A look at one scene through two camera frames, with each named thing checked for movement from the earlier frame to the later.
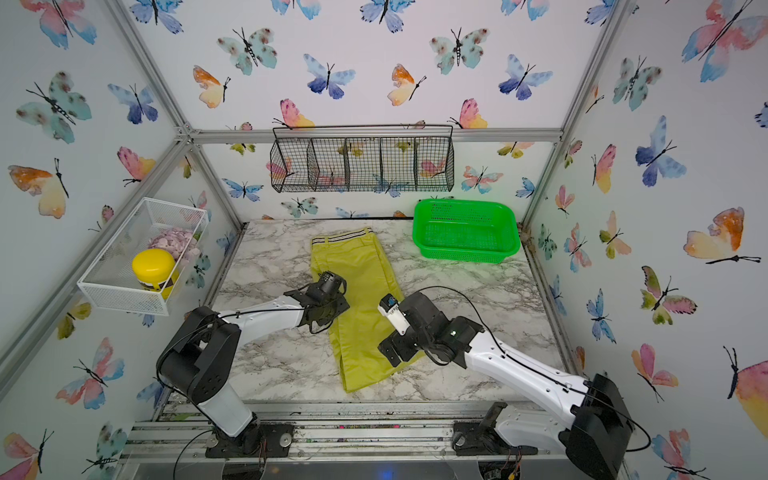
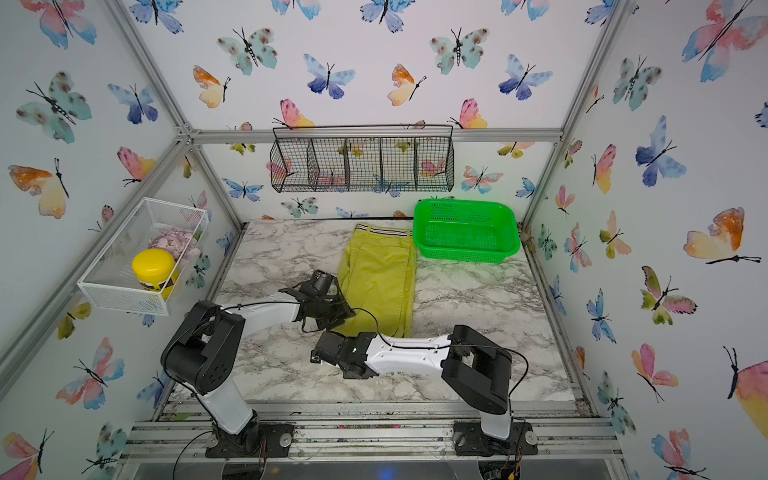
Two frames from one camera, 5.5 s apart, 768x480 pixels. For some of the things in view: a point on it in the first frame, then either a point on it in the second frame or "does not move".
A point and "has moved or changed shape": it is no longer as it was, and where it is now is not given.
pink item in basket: [173, 240] does not move
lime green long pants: [359, 258] has moved or changed shape
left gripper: [343, 306] does not move
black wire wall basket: [363, 159] does not move
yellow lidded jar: [155, 270] does not move
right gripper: [396, 341] to [353, 340]
